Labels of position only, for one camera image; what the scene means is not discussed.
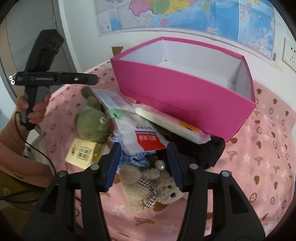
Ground green plush frog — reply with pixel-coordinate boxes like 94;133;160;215
75;86;111;143

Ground black scrunchie cloth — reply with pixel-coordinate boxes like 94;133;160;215
147;131;226;171

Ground yellow tissue pack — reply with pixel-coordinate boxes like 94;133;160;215
65;138;106;170

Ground beige plush bunny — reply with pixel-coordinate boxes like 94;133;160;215
119;165;189;213

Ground medical tape packet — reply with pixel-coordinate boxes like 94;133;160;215
108;109;169;155

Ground blue checkered scrunchie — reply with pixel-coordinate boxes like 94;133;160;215
112;135;151;168

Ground yellow white packet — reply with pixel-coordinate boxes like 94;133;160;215
132;103;211;145

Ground left forearm orange sleeve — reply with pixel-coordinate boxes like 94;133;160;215
1;117;53;187

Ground person's left hand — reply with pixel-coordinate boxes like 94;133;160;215
16;92;51;125

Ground grey door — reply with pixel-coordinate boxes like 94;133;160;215
0;0;78;98

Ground brown cardboard piece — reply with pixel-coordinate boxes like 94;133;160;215
111;46;124;56

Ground pink patterned blanket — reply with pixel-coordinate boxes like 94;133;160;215
38;59;295;241

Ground pink cardboard box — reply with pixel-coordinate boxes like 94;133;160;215
110;37;255;141

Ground white wall sockets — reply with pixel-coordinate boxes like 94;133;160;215
282;38;296;72

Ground colourful wall map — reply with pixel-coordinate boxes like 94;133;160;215
94;0;275;59

